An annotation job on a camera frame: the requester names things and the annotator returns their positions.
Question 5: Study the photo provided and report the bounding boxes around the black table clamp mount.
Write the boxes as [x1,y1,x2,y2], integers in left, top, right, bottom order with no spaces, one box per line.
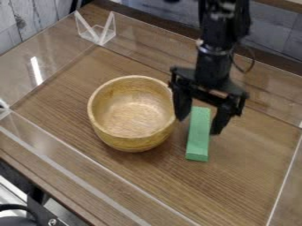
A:
[0,188,72,226]

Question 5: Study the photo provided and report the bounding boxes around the wooden bowl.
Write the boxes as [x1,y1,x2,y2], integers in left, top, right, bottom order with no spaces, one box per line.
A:
[87,75,176,153]

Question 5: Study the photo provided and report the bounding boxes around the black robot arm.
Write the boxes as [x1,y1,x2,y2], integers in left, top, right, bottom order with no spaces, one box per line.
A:
[168,0,251,135]

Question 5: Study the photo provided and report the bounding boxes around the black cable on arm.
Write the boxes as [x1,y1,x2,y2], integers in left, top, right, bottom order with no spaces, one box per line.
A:
[230,43,256,74]

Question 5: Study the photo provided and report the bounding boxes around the green rectangular block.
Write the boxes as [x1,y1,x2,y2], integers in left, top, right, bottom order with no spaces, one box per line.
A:
[185,106,211,162]

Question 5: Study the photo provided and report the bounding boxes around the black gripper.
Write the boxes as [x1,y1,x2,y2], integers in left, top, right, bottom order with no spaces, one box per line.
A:
[168,45,248,135]

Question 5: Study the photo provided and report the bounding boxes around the clear acrylic corner bracket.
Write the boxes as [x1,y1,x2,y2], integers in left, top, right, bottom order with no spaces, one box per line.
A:
[74,11,116,46]

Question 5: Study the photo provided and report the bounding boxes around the clear acrylic tray wall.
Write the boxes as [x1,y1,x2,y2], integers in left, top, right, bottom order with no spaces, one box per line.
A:
[0,100,199,226]

